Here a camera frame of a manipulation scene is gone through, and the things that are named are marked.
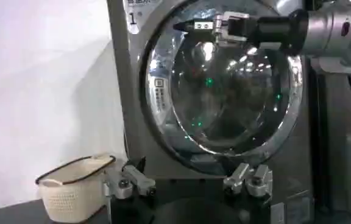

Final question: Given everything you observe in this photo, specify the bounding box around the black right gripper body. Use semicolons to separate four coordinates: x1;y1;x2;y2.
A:
227;9;310;55

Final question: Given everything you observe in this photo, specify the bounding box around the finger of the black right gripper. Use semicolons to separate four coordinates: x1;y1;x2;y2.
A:
175;25;247;44
172;11;250;28

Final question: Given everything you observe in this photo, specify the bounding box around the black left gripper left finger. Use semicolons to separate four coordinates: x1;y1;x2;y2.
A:
103;156;157;200

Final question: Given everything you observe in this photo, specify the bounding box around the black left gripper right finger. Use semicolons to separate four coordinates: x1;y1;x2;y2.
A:
222;163;274;203

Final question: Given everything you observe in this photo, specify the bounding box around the cream plastic laundry basket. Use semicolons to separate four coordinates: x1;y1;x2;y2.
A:
35;153;117;224

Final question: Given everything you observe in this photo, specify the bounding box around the grey dryer numbered one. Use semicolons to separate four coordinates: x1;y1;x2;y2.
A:
106;0;316;224

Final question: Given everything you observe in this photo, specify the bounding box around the white number label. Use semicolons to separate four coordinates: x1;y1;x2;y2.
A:
122;0;164;35

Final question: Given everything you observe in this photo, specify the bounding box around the white sticker on door rim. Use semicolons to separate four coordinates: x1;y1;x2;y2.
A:
153;77;168;116

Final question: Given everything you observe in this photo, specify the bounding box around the grey dryer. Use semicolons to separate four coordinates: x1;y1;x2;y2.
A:
310;56;351;214

